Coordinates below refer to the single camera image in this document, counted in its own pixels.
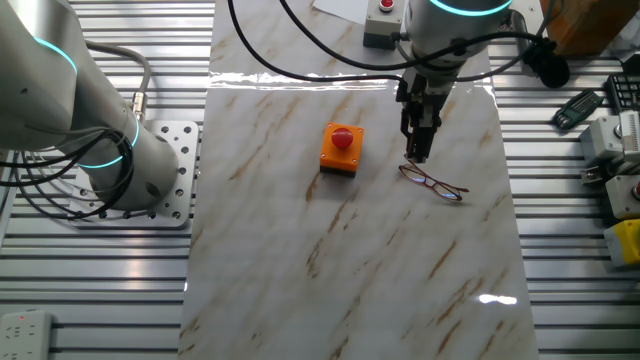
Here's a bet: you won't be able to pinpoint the black cable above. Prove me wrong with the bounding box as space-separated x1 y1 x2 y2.
227 0 404 84
278 0 549 72

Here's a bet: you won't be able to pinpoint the marble pattern table mat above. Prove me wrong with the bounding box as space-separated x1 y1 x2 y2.
177 0 541 360

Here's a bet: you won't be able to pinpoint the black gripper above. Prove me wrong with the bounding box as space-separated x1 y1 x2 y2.
397 68 454 165

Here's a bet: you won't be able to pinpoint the grey box red button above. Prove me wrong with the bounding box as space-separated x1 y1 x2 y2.
362 0 405 50
604 174 640 220

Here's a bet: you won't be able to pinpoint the black cable knob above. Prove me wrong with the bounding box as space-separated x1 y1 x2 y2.
522 38 571 90

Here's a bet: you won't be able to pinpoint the orange box red mushroom button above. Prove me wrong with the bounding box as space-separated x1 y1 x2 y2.
319 121 365 179

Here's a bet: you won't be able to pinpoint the light grey box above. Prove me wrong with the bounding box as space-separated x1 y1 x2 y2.
578 115 626 162

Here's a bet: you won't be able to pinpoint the brown cardboard box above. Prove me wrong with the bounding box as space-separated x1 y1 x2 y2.
538 0 640 57

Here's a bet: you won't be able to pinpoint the yellow button box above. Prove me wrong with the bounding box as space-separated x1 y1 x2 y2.
603 218 640 269

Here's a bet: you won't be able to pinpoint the robot base cable bundle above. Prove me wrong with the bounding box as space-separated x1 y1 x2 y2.
0 127 136 221

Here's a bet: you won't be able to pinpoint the silver finned camera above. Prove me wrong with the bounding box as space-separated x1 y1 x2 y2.
618 109 640 162

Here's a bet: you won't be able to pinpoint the white power strip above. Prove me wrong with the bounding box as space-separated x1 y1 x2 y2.
0 309 54 360

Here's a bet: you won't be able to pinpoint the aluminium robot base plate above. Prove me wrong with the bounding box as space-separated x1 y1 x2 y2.
67 119 201 230

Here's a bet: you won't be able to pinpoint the red-framed glasses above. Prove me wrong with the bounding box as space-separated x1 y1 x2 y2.
398 154 470 203

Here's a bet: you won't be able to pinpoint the black keyboard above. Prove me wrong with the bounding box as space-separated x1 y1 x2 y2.
605 73 640 114

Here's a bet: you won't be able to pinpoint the grey cable metal connector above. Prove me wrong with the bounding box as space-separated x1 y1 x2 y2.
84 40 153 124

